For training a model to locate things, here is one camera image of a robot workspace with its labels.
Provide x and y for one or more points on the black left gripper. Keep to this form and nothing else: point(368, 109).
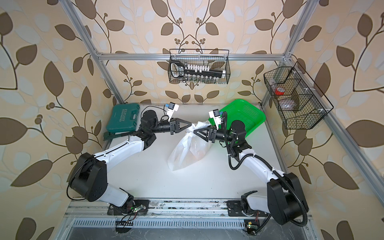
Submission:
point(172, 126)

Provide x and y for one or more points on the white printed plastic bag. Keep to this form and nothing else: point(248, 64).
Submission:
point(190, 149)

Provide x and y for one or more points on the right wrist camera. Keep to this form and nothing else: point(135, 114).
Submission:
point(217, 118)

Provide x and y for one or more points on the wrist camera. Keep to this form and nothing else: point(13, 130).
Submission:
point(170, 109)
point(217, 118)

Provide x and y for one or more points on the black wire basket back wall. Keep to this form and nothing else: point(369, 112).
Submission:
point(216, 59)

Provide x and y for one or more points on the green plastic tool case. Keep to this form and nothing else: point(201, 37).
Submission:
point(124, 118)

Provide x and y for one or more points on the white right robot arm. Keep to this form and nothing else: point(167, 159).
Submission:
point(285, 200)

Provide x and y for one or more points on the black wire basket wall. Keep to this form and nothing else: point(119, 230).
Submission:
point(216, 59)
point(309, 94)

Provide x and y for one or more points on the green plastic basket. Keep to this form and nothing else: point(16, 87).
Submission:
point(245, 112)

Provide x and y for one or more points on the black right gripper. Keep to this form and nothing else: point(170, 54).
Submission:
point(212, 134)

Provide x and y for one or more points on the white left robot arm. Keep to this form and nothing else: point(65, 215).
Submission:
point(89, 177)

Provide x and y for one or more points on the red tape roll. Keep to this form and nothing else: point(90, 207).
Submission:
point(279, 91)

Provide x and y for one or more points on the black wire basket right wall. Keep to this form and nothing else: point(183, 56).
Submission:
point(309, 94)

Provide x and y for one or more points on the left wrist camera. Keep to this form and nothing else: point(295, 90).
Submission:
point(170, 109)

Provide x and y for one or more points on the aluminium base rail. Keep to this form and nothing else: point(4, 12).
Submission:
point(166, 213)

